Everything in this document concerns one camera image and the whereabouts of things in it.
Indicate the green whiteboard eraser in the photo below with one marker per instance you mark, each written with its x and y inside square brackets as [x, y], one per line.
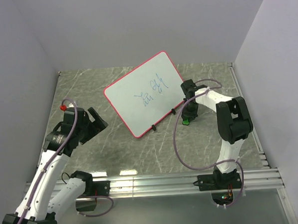
[186, 121]

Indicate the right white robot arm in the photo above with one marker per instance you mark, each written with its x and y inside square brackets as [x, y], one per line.
[233, 123]

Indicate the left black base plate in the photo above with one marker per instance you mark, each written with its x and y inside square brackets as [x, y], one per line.
[101, 188]

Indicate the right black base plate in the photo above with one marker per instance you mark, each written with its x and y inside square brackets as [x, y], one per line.
[218, 181]

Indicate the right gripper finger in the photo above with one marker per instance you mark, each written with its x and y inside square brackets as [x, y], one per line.
[185, 113]
[192, 117]

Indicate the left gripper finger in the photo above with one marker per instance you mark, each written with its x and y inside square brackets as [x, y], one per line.
[95, 115]
[97, 127]

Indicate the pink framed whiteboard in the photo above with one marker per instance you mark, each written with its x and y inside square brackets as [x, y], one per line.
[147, 94]

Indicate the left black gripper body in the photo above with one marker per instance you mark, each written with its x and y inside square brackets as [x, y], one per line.
[79, 129]

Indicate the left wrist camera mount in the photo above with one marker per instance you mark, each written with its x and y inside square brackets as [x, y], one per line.
[64, 107]

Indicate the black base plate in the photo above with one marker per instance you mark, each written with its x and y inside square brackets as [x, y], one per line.
[101, 188]
[218, 181]

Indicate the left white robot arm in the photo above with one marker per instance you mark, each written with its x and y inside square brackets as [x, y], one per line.
[40, 206]

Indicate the aluminium mounting rail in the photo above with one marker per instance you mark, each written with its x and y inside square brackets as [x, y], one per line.
[168, 184]

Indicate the black whiteboard stand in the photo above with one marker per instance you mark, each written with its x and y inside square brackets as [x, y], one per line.
[153, 127]

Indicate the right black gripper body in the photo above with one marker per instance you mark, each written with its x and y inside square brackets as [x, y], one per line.
[192, 107]

